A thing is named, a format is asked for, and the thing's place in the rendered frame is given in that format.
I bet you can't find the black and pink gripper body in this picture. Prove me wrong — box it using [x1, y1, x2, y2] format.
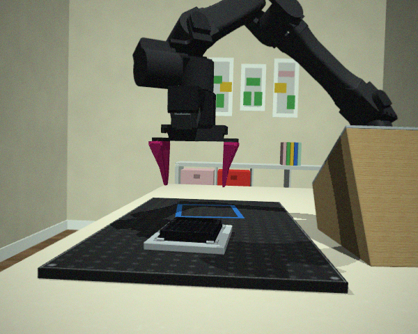
[152, 125, 239, 143]

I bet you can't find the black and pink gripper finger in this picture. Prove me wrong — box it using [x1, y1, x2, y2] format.
[148, 141, 170, 186]
[222, 142, 239, 187]

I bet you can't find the blue tape outline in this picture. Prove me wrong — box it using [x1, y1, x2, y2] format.
[175, 204, 244, 218]

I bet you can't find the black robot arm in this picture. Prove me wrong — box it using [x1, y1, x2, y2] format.
[132, 0, 398, 129]

